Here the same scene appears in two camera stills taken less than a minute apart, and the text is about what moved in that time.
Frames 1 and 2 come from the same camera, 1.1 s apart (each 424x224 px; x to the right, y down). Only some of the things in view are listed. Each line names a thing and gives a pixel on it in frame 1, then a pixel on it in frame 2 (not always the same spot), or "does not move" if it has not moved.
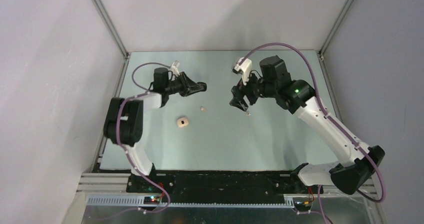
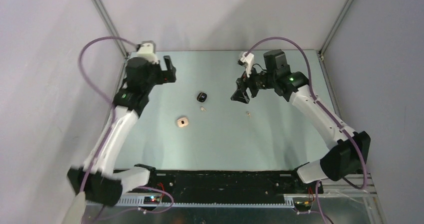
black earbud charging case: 202,86 to 201,97
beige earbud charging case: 182,121 does not move
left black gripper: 189,87 to 168,76
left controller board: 151,200 does not move
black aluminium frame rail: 218,187 does not move
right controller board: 302,204 does not move
